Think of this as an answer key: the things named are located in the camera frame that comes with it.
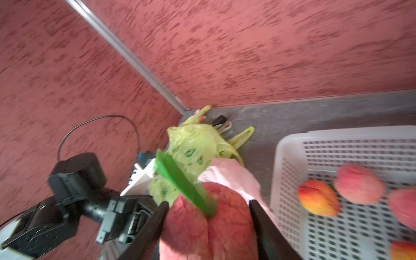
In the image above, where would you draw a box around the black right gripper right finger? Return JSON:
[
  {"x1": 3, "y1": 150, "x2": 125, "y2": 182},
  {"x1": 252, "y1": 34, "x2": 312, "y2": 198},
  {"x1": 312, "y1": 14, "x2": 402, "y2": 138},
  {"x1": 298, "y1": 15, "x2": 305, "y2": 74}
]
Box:
[{"x1": 249, "y1": 200, "x2": 302, "y2": 260}]

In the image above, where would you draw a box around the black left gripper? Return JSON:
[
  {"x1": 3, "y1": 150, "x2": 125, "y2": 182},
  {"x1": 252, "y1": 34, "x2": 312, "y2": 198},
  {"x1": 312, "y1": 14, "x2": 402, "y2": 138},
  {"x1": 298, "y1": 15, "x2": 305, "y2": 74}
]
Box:
[{"x1": 48, "y1": 153, "x2": 157, "y2": 244}]

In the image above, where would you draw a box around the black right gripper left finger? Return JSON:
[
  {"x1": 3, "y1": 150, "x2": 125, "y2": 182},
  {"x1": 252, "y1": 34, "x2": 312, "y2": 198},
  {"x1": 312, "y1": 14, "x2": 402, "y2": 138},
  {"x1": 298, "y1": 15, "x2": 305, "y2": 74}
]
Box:
[{"x1": 118, "y1": 201, "x2": 169, "y2": 260}]

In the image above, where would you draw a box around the pink plastic bag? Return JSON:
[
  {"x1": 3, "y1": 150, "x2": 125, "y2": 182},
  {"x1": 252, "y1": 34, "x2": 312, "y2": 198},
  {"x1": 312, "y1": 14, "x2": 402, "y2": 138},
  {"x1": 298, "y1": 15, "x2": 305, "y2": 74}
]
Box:
[{"x1": 197, "y1": 158, "x2": 278, "y2": 226}]

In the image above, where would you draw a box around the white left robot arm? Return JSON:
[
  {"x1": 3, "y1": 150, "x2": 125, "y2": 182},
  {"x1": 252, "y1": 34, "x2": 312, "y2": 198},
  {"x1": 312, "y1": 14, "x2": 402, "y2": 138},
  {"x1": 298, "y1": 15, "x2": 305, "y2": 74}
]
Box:
[{"x1": 1, "y1": 153, "x2": 157, "y2": 259}]

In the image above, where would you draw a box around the orange red peach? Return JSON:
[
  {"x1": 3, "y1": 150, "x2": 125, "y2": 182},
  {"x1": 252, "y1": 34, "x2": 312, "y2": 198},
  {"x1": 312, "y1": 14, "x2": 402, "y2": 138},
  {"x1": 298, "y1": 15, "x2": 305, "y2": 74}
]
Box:
[{"x1": 297, "y1": 180, "x2": 341, "y2": 217}]

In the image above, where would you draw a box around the green avocado plastic bag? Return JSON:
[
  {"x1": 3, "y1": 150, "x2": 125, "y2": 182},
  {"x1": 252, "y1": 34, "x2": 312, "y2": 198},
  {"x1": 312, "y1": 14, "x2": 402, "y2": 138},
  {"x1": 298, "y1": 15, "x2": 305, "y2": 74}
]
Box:
[{"x1": 147, "y1": 104, "x2": 256, "y2": 207}]

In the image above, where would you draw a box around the pink peach near gripper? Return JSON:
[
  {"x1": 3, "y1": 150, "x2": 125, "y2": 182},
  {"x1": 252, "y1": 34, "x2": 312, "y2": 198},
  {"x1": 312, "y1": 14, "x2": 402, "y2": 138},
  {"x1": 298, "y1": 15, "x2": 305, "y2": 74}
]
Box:
[{"x1": 388, "y1": 187, "x2": 416, "y2": 230}]

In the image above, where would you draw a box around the white plastic basket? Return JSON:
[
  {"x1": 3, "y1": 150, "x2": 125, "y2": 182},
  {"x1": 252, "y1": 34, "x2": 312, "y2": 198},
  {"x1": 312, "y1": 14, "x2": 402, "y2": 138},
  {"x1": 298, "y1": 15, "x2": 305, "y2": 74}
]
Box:
[{"x1": 270, "y1": 126, "x2": 416, "y2": 260}]

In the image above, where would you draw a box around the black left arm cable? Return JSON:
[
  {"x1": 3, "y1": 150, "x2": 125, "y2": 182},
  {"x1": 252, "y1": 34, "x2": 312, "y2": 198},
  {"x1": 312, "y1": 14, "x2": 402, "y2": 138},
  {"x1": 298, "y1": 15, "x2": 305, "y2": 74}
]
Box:
[{"x1": 0, "y1": 115, "x2": 142, "y2": 228}]

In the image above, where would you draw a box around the left aluminium corner post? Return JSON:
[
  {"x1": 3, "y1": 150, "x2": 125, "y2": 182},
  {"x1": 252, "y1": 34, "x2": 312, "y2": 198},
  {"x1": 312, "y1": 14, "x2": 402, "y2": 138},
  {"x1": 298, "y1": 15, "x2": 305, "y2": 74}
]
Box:
[{"x1": 66, "y1": 0, "x2": 189, "y2": 115}]

